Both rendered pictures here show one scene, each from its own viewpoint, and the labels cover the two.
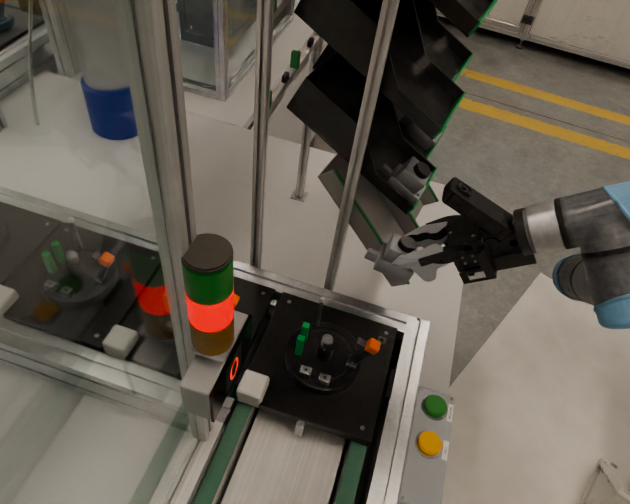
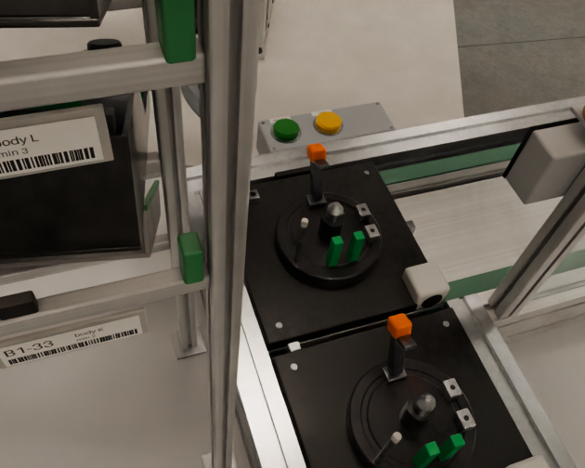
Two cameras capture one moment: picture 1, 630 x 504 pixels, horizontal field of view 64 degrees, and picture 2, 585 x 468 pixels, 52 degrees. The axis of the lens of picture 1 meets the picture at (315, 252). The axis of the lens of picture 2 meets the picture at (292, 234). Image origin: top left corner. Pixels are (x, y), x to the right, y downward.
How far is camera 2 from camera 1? 0.87 m
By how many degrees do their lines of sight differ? 69
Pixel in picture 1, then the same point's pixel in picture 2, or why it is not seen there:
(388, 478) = (383, 144)
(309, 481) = (430, 213)
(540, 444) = not seen: hidden behind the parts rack
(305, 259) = (113, 425)
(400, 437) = (342, 146)
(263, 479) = (464, 248)
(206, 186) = not seen: outside the picture
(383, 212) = not seen: hidden behind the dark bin
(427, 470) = (352, 119)
